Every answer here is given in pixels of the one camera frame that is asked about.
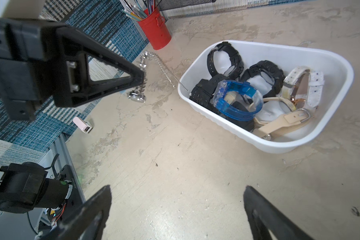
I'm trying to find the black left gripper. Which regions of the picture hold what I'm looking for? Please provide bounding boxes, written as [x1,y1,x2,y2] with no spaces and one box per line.
[0,18,145,121]

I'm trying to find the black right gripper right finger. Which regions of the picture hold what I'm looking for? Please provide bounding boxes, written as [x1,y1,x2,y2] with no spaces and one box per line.
[243,186,312,240]

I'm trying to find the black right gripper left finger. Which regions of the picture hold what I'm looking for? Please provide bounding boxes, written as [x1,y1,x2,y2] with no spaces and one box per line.
[41,185,112,240]

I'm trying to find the silver chain pocket watch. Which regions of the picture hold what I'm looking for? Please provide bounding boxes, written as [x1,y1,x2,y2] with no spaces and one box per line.
[127,51,192,103]

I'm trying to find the small black strap watch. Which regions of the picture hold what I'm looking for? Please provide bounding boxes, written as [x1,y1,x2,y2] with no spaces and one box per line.
[224,100,256,133]

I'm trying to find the beige strap triangular watch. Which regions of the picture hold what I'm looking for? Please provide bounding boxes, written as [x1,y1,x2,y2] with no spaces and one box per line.
[253,108,313,141]

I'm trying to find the beige strap slim watch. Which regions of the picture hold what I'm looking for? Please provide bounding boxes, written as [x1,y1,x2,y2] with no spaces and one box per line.
[254,97,297,126]

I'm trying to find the black round digital watch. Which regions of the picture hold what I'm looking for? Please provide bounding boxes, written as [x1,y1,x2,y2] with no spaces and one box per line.
[190,74,228,115]

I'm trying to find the white strap rose-gold watch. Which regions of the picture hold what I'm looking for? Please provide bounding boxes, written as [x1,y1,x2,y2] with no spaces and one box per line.
[280,66,325,113]

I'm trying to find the translucent blue plastic watch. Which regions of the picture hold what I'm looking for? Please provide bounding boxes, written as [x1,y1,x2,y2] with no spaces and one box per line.
[212,80,264,122]

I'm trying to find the black rugged sports watch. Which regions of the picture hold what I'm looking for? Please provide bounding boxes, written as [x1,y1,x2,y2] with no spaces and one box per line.
[239,60,285,98]

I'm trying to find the black chunky digital watch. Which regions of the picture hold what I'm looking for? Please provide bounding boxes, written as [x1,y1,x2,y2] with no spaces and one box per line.
[207,41,244,80]

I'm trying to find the white plastic storage box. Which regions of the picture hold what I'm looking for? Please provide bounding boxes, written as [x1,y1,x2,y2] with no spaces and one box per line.
[178,40,354,154]

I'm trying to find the red metal pen cup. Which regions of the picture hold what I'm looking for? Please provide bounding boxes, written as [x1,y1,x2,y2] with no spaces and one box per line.
[138,8,172,50]

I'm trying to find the pens in red cup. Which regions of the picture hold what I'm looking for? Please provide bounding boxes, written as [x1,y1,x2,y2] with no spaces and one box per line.
[120,0,165,22]

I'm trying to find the black wire mesh shelf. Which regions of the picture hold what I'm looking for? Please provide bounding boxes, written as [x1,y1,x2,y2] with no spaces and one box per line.
[156,0,216,11]

